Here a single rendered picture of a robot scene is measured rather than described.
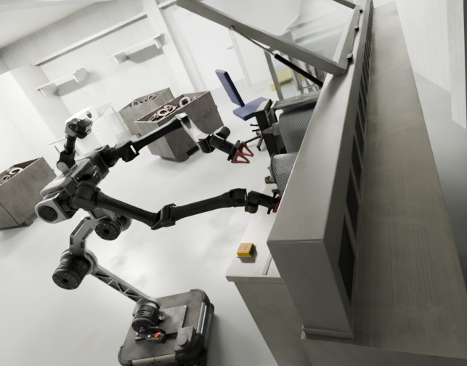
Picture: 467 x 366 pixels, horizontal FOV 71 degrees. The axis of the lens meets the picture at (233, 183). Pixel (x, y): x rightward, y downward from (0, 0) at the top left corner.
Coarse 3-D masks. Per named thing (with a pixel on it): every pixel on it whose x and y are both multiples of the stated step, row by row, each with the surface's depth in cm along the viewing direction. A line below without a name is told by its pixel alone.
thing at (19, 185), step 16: (32, 160) 614; (0, 176) 614; (16, 176) 553; (32, 176) 577; (48, 176) 604; (0, 192) 526; (16, 192) 549; (32, 192) 573; (0, 208) 533; (16, 208) 545; (32, 208) 569; (0, 224) 562; (16, 224) 547
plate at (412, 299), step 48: (384, 48) 173; (384, 96) 123; (384, 144) 95; (384, 192) 78; (432, 192) 72; (384, 240) 66; (432, 240) 61; (384, 288) 57; (432, 288) 54; (384, 336) 50; (432, 336) 48
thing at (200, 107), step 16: (192, 96) 601; (208, 96) 557; (160, 112) 564; (176, 112) 523; (192, 112) 542; (208, 112) 562; (144, 128) 554; (208, 128) 567; (160, 144) 546; (176, 144) 532; (192, 144) 552
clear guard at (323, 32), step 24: (216, 0) 110; (240, 0) 118; (264, 0) 129; (288, 0) 141; (312, 0) 155; (336, 0) 174; (264, 24) 106; (288, 24) 114; (312, 24) 124; (336, 24) 135; (312, 48) 103; (336, 48) 111
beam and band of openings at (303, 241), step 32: (352, 64) 98; (320, 96) 86; (352, 96) 83; (320, 128) 69; (352, 128) 76; (320, 160) 58; (352, 160) 75; (288, 192) 53; (320, 192) 50; (352, 192) 70; (288, 224) 47; (320, 224) 44; (352, 224) 65; (288, 256) 45; (320, 256) 43; (352, 256) 61; (288, 288) 50; (320, 288) 48; (352, 288) 57; (320, 320) 52; (352, 320) 52
